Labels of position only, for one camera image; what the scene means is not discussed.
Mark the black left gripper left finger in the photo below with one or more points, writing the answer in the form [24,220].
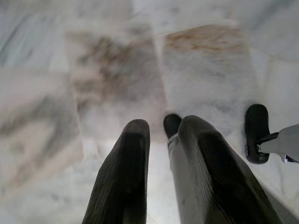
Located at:
[126,168]

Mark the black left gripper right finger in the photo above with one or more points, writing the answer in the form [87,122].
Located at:
[215,172]

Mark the grey robot right leg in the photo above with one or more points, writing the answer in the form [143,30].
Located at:
[287,140]

